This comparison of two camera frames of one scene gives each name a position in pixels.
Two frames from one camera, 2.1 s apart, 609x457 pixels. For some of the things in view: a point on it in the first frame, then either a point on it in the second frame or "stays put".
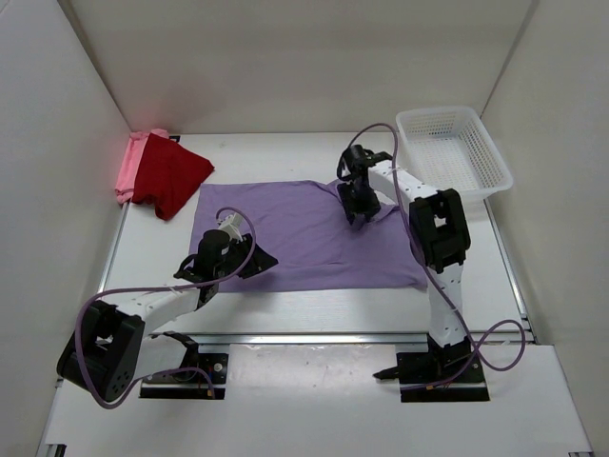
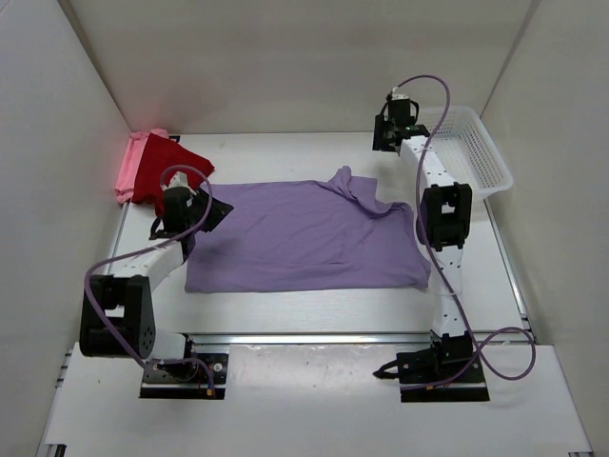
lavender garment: x=302 y=224 stays put
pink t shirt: x=130 y=163 stays put
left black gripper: x=260 y=262 -> x=218 y=211
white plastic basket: x=451 y=148 stays put
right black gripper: x=355 y=208 -> x=383 y=124
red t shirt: x=169 y=172 stays put
